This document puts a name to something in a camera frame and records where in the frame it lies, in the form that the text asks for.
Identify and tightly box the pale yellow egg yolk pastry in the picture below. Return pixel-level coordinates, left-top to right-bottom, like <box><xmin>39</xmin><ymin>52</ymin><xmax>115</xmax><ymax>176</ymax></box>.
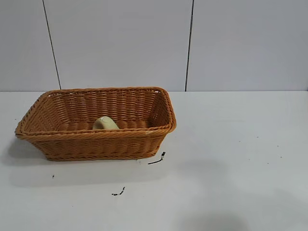
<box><xmin>92</xmin><ymin>115</ymin><xmax>120</xmax><ymax>130</ymax></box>

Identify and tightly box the brown wicker basket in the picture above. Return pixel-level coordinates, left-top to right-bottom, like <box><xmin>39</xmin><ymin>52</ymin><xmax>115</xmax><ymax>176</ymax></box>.
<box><xmin>15</xmin><ymin>86</ymin><xmax>177</xmax><ymax>162</ymax></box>

